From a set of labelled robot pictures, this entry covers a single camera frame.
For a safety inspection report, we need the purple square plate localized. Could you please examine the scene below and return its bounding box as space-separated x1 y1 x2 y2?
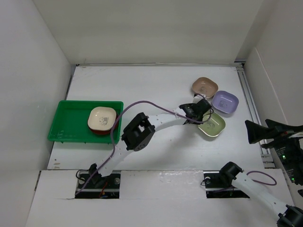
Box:
212 90 239 114

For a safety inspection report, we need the cream square panda plate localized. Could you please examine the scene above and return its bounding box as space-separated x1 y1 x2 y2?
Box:
88 106 117 131

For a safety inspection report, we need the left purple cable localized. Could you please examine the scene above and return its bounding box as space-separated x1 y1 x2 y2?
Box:
75 93 211 196

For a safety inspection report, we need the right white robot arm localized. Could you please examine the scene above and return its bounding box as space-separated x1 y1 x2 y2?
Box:
219 119 303 227

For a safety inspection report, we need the brown square panda plate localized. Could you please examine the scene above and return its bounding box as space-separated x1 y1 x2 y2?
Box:
192 77 218 98

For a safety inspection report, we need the green square panda plate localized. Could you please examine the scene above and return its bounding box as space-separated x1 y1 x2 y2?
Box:
198 112 226 137

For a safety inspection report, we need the red round plate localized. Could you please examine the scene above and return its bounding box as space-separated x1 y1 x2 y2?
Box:
89 128 111 135

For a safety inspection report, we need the green plastic bin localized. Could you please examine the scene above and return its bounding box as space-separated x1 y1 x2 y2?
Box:
48 100 124 144

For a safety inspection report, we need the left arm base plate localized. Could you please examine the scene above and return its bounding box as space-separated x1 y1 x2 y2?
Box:
75 172 121 199

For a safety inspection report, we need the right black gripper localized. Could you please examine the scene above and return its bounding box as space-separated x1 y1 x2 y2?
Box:
245 117 303 182

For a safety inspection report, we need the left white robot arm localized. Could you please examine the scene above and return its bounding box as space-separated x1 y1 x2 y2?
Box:
87 97 212 188

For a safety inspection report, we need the aluminium rail right side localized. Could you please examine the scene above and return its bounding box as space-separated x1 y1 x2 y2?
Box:
234 61 261 124

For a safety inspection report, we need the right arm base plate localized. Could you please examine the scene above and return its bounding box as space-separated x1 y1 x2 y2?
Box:
200 171 249 199

